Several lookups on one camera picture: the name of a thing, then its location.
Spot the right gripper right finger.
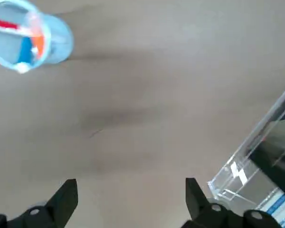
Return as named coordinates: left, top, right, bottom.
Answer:
left=181, top=177, right=280, bottom=228

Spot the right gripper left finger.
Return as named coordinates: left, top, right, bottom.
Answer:
left=0, top=179, right=78, bottom=228

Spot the clear acrylic storage rack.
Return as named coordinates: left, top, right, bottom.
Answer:
left=206, top=78, right=285, bottom=228

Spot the white book with print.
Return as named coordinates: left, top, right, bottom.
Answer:
left=260, top=189, right=285, bottom=228

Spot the blue marker pen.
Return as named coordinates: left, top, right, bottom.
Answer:
left=16, top=37, right=34, bottom=74

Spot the orange marker pen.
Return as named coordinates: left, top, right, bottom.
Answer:
left=29, top=13, right=46, bottom=58

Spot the clear plastic pen cup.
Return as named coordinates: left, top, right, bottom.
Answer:
left=0, top=0, right=75, bottom=74

